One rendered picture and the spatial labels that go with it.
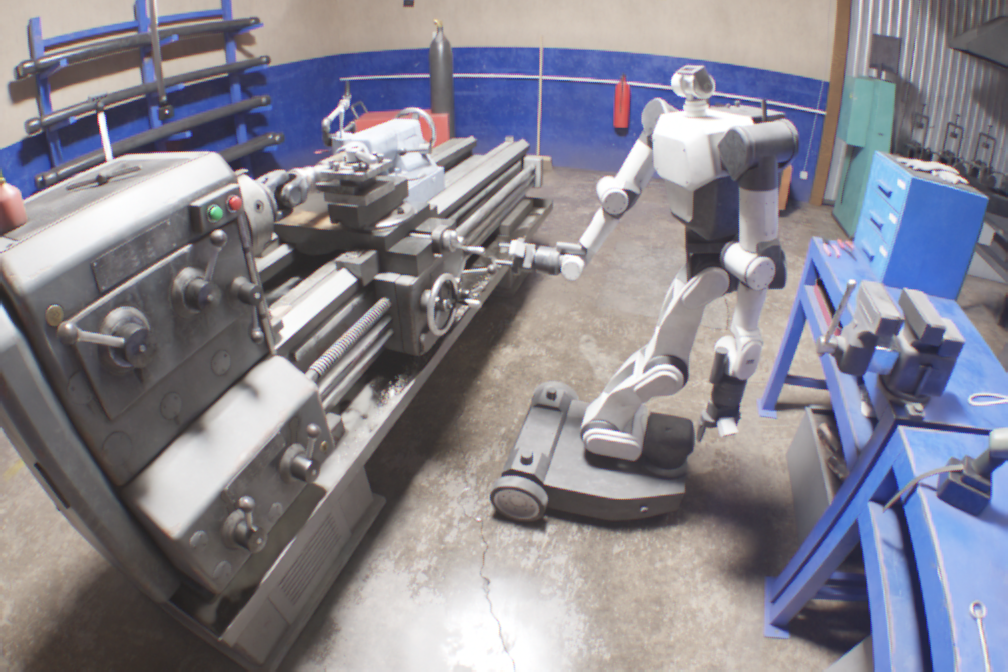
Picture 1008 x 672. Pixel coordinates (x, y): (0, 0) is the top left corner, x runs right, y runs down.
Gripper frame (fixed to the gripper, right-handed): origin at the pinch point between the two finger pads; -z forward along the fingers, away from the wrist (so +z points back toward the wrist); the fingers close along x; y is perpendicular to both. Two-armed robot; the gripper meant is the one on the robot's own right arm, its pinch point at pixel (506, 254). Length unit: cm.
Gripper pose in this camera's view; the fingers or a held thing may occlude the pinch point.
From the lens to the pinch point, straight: 167.3
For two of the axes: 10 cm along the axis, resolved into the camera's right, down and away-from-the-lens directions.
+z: 9.5, 1.6, -2.9
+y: 2.5, 2.3, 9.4
